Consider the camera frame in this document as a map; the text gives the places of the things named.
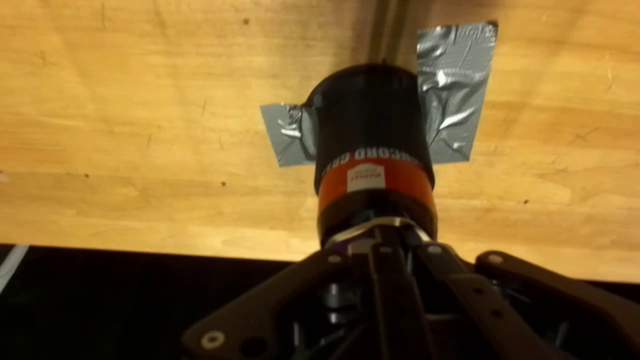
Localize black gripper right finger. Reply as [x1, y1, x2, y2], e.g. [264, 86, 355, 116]
[391, 238, 640, 360]

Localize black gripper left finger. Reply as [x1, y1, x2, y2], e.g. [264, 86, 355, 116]
[181, 240, 407, 360]

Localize pale rubber band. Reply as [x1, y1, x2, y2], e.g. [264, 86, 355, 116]
[325, 214, 435, 250]

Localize dark jar with orange label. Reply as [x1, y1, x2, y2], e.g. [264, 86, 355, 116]
[311, 63, 442, 253]

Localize white strip below table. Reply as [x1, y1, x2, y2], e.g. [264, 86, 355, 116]
[0, 242, 32, 293]

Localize small grey duct tape piece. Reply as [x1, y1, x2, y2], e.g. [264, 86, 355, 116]
[259, 101, 321, 171]

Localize large grey duct tape piece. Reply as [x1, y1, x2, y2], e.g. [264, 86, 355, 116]
[414, 21, 500, 166]

